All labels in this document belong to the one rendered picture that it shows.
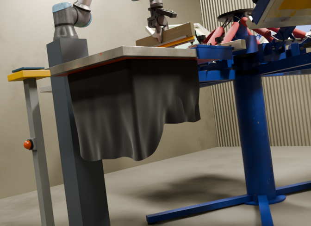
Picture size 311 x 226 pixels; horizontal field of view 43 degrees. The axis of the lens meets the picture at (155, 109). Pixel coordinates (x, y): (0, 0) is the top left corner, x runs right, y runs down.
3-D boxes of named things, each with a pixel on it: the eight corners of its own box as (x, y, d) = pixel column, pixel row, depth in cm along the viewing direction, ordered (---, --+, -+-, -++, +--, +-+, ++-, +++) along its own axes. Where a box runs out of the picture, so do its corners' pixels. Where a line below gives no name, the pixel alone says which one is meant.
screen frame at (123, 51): (123, 55, 152) (122, 45, 152) (42, 77, 191) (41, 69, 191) (231, 57, 210) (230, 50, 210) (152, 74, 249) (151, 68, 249)
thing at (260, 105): (276, 209, 250) (249, -2, 250) (222, 204, 277) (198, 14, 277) (301, 193, 279) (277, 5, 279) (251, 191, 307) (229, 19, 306)
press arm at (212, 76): (121, 85, 185) (119, 72, 185) (112, 87, 189) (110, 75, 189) (250, 78, 276) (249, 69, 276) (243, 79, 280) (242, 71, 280)
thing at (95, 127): (140, 162, 163) (127, 59, 163) (76, 162, 193) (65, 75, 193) (146, 160, 165) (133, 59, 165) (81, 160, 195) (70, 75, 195)
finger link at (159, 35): (154, 45, 218) (154, 28, 219) (162, 42, 214) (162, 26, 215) (150, 44, 215) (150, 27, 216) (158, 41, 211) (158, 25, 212)
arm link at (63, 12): (49, 26, 234) (46, 3, 234) (65, 28, 246) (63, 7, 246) (64, 21, 228) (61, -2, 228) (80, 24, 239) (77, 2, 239)
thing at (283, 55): (270, 58, 221) (268, 37, 221) (166, 78, 275) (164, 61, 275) (322, 59, 281) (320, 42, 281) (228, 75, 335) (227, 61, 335)
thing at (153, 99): (144, 159, 164) (131, 59, 164) (138, 159, 167) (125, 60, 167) (207, 142, 198) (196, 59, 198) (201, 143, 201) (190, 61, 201)
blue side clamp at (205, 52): (199, 59, 187) (197, 44, 187) (191, 60, 190) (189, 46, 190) (233, 59, 209) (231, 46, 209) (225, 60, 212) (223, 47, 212)
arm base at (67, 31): (49, 44, 237) (46, 28, 237) (71, 44, 247) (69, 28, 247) (60, 38, 226) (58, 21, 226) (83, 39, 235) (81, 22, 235)
